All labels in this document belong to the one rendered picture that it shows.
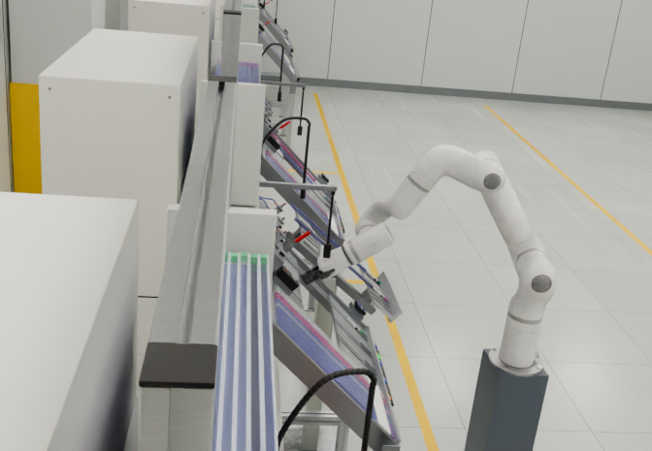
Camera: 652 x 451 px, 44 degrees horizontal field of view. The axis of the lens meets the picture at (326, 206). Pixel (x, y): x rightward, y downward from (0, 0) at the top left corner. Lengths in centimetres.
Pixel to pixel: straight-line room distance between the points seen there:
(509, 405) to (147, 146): 161
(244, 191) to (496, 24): 858
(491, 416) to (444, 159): 94
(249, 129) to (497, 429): 149
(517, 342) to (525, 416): 28
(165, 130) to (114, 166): 15
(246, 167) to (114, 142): 34
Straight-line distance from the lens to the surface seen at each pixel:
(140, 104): 193
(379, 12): 1015
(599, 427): 407
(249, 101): 202
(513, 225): 268
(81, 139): 198
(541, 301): 277
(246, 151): 205
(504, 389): 290
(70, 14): 536
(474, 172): 255
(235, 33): 184
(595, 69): 1106
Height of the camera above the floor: 214
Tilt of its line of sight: 21 degrees down
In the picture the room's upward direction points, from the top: 6 degrees clockwise
